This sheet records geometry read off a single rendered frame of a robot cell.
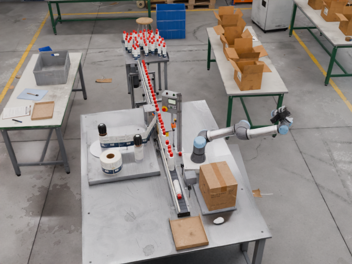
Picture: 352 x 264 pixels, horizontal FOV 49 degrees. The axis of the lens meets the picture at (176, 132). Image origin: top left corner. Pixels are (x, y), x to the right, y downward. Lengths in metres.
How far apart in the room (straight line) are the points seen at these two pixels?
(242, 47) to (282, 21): 3.36
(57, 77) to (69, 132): 0.91
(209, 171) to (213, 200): 0.25
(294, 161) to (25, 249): 3.39
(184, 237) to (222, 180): 0.55
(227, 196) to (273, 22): 6.04
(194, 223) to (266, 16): 6.16
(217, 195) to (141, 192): 0.73
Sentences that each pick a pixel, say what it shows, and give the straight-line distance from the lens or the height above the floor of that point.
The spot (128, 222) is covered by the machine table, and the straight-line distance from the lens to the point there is 3.36.
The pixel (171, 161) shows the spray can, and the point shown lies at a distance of 3.62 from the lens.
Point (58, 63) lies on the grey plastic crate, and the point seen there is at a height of 0.83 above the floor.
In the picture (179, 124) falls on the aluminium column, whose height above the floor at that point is 1.16.
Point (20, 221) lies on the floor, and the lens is 4.78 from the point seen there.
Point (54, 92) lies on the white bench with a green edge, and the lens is 5.27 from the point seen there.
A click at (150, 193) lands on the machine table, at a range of 3.58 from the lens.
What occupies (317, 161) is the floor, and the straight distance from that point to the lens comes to 5.43.
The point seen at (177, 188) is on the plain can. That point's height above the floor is 0.93.
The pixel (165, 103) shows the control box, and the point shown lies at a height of 1.38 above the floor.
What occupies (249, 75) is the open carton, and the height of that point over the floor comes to 1.00.
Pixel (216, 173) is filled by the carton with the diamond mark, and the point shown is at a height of 1.12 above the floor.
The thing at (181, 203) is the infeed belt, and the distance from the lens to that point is 3.41.
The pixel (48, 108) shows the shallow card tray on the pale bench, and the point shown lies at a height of 0.80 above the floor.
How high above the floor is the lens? 3.39
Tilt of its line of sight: 37 degrees down
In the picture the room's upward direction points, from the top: 1 degrees counter-clockwise
